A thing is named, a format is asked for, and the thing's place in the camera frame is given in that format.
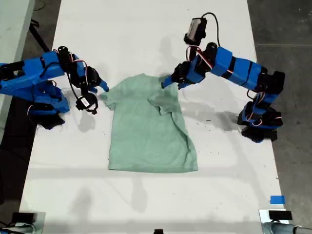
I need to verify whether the pale green T-shirt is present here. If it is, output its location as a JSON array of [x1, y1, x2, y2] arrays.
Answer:
[[100, 73, 198, 173]]

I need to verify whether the black stand bar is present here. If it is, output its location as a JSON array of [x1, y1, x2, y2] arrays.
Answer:
[[28, 19, 52, 53]]

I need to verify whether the pale side table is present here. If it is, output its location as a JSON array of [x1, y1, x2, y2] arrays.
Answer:
[[0, 0, 36, 143]]

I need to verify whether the small black box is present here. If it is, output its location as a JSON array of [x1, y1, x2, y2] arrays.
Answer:
[[268, 210, 293, 221], [11, 212, 36, 223]]

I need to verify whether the blue tape square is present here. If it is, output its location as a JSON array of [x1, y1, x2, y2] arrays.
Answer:
[[270, 195, 285, 205]]

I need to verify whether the white metal plate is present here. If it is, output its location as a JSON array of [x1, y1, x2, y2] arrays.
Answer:
[[258, 209, 291, 224]]

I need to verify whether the grey metal tube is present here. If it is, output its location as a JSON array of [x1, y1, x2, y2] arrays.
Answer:
[[262, 221, 312, 234]]

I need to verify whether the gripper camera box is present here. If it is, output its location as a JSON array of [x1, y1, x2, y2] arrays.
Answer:
[[183, 17, 208, 46], [75, 93, 98, 115]]

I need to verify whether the camera black cable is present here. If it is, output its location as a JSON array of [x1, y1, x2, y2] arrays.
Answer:
[[201, 12, 221, 48], [65, 72, 81, 100]]

